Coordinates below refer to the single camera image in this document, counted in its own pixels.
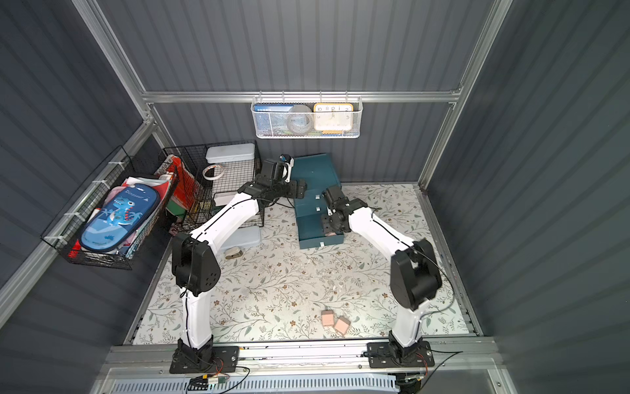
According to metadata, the teal drawer cabinet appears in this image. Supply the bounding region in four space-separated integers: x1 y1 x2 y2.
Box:
292 154 345 250

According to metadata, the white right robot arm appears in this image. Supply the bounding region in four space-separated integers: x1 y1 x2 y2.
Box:
322 186 443 365

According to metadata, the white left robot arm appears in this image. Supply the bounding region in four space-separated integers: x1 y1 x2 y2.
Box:
172 154 307 370

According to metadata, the light blue flat case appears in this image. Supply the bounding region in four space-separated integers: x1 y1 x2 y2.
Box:
222 226 262 250

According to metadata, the grey plastic box lid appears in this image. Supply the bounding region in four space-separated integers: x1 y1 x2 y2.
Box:
205 143 256 164

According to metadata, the grey tape roll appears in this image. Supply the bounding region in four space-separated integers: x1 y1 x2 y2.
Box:
285 104 313 136

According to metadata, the blue book in basket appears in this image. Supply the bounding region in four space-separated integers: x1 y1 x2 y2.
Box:
253 103 294 136

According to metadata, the yellow alarm clock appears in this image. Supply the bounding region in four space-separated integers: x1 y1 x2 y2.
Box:
313 103 354 133

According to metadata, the red patterned bag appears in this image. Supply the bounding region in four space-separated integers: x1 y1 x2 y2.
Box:
154 154 200 211

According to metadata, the pink plug left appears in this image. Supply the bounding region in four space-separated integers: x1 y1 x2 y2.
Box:
321 310 335 328

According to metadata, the pink plug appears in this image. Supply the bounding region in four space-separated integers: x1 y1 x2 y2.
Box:
333 317 350 336
321 310 335 328

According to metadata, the pink plug bottom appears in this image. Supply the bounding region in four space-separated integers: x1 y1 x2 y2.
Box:
333 317 350 336

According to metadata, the blue dinosaur pencil case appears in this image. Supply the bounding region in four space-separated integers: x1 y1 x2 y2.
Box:
79 184 160 254

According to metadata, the white wire wall basket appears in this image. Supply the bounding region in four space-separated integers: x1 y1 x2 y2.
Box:
250 99 364 140

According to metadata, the black wire floor crate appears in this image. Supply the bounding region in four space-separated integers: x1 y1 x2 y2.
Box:
162 141 262 231

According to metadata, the black wire side basket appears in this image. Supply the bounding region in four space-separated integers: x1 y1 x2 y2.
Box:
41 146 177 270

